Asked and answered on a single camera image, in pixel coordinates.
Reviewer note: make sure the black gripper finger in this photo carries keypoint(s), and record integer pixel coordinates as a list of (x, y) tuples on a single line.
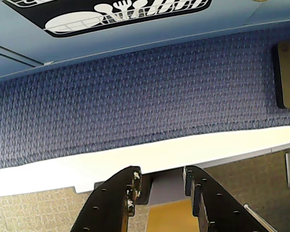
[(217, 200), (106, 205)]

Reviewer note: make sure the thin metal rod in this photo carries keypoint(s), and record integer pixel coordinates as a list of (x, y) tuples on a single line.
[(258, 217)]

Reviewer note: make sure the yellow flat panel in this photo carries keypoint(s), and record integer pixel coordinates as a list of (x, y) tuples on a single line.
[(169, 217)]

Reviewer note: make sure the blue panel with dish print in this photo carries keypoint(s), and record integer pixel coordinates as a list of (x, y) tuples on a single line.
[(140, 38)]

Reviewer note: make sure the black dish rack sticker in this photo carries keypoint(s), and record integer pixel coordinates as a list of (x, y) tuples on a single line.
[(70, 14)]

